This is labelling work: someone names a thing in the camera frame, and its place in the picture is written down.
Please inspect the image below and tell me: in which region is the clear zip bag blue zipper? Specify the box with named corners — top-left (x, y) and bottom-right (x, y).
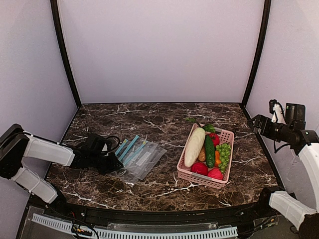
top-left (114, 139), bottom-right (166, 184)

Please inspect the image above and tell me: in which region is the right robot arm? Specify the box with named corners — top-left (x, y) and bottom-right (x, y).
top-left (248, 100), bottom-right (319, 239)

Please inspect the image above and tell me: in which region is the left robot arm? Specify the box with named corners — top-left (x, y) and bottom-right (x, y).
top-left (0, 124), bottom-right (123, 204)

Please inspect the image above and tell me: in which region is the green grapes toy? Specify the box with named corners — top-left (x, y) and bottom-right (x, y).
top-left (216, 143), bottom-right (231, 173)

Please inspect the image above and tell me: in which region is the red tomato toy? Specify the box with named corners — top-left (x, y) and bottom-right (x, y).
top-left (209, 133), bottom-right (220, 146)

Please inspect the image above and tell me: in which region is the green leaf sprig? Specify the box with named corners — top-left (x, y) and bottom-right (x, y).
top-left (185, 118), bottom-right (216, 133)

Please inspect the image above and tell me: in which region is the green cucumber toy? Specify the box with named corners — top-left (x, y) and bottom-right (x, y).
top-left (205, 134), bottom-right (215, 168)

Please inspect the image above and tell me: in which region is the orange carrot toy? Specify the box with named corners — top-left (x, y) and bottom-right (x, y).
top-left (214, 150), bottom-right (222, 167)

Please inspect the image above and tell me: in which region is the white radish toy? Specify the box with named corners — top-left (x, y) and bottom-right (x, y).
top-left (184, 127), bottom-right (205, 167)

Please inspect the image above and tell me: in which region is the brown potato toy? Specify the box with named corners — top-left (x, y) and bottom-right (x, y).
top-left (197, 146), bottom-right (206, 162)

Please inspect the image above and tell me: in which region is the pink red fruit toy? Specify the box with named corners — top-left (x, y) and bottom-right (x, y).
top-left (207, 168), bottom-right (223, 180)

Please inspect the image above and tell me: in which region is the red apple toy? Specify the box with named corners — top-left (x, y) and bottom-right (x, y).
top-left (191, 162), bottom-right (208, 176)

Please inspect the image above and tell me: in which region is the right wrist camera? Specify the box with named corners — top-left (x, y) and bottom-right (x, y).
top-left (269, 99), bottom-right (286, 124)

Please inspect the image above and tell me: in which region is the white slotted cable duct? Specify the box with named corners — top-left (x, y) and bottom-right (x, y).
top-left (31, 213), bottom-right (238, 239)

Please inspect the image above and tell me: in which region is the black front rail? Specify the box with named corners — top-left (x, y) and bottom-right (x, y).
top-left (59, 203), bottom-right (262, 225)

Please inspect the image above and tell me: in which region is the black frame post right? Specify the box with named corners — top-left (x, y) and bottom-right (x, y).
top-left (241, 0), bottom-right (272, 109)

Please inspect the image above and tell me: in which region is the black frame post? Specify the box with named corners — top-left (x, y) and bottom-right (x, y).
top-left (50, 0), bottom-right (82, 109)
top-left (241, 0), bottom-right (272, 109)

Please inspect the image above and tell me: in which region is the black frame post left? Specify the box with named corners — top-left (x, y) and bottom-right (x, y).
top-left (50, 0), bottom-right (82, 109)

